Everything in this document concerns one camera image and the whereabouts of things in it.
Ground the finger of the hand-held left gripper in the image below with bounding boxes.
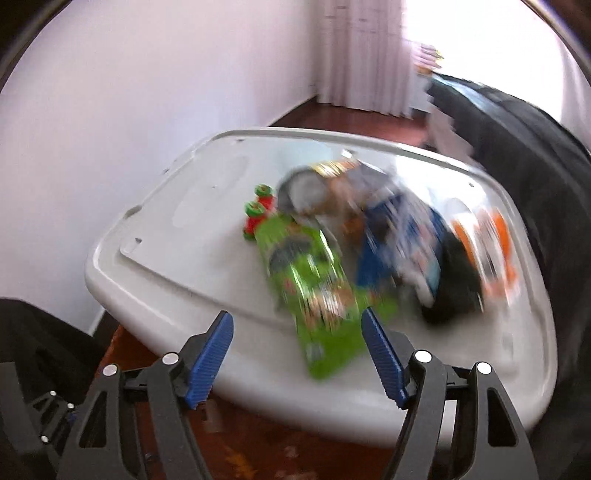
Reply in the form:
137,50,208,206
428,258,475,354
28,390,81,446

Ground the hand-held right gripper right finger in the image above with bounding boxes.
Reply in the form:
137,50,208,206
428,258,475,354
361,307,541,480

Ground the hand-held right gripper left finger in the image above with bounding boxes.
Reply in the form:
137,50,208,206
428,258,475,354
55,310,235,480

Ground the green snack packet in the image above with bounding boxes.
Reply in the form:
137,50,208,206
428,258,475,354
254,215,400,381

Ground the blue and white packet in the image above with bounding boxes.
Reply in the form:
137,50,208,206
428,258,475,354
355,185,446,308

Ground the orange and white packet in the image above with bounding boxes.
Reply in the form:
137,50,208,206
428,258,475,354
450,198,520,305

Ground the red and green plastic toy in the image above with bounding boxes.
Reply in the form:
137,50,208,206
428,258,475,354
242,184,280,241

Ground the white plastic bin lid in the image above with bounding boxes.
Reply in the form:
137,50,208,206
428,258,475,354
84,128,559,450

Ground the grey round item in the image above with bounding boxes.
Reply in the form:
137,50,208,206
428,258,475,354
276,159,370,223

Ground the black draped cloth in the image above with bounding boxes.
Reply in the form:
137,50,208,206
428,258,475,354
427,74,591,480

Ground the colourful patterned cloth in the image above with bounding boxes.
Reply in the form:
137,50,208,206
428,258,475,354
413,41,446,77

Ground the pale pink curtain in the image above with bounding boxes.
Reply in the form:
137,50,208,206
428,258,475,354
314,0,416,121

